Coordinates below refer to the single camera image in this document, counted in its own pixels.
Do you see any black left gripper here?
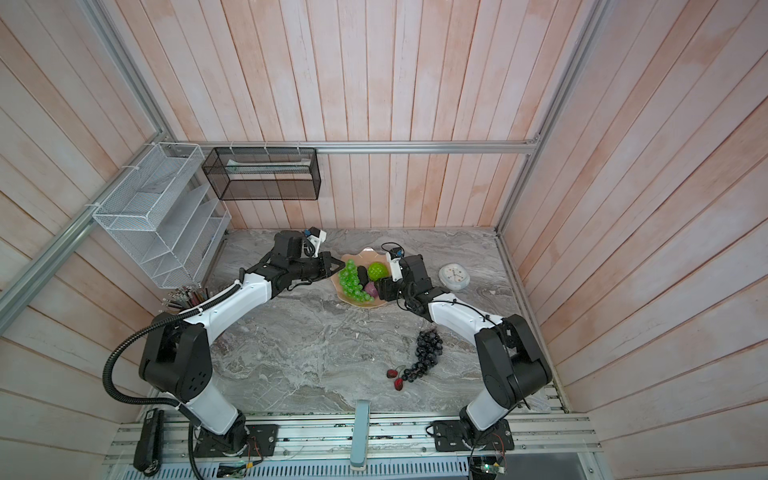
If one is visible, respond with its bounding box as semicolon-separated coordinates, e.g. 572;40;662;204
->
289;251;346;281

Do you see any bumpy green custard apple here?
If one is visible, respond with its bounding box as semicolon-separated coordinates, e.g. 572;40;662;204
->
367;261;390;282

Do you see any purple fig fruit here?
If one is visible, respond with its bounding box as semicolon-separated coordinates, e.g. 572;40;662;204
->
364;282;379;299

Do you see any dark avocado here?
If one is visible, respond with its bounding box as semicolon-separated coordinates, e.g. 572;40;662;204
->
357;266;370;289

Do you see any dark purple grape bunch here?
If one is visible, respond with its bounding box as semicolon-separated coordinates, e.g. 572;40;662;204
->
400;329;443;382

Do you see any green grape bunch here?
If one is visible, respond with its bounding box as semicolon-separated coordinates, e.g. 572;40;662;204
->
339;260;374;303

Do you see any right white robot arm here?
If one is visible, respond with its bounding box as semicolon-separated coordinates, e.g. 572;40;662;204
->
378;255;553;443

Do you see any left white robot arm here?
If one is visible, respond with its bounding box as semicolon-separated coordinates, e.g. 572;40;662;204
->
139;227;344;436

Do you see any peach scalloped fruit bowl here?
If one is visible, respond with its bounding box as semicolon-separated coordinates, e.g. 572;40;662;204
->
331;247;392;308

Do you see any white and blue alarm clock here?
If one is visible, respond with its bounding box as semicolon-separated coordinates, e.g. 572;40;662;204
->
438;263;471;291

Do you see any red cherries pair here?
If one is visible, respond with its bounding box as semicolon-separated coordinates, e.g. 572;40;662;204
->
386;369;405;391

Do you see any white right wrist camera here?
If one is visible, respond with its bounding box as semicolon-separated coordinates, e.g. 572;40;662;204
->
387;248;404;282

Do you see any black wire mesh basket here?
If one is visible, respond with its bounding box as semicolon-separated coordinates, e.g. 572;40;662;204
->
202;146;322;201

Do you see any white wire mesh shelf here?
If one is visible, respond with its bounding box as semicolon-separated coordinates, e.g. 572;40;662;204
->
94;143;231;290

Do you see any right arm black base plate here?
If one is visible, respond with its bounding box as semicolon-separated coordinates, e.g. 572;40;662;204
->
425;420;515;453

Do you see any grey centre rail bracket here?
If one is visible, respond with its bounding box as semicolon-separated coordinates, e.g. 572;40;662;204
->
349;400;371;471

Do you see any black corrugated cable conduit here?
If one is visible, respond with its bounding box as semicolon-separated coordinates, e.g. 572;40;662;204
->
101;281;241;409

